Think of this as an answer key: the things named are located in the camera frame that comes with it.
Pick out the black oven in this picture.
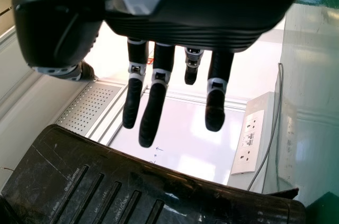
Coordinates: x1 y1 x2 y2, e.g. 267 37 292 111
0 124 307 224

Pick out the grey cable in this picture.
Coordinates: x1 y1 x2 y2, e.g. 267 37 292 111
247 62 284 191

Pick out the white socket strip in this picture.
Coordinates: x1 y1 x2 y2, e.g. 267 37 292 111
229 91 282 177

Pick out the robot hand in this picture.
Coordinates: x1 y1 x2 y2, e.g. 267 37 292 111
12 0 308 148

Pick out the white perforated cable duct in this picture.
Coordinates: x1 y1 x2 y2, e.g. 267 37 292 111
54 80 128 144

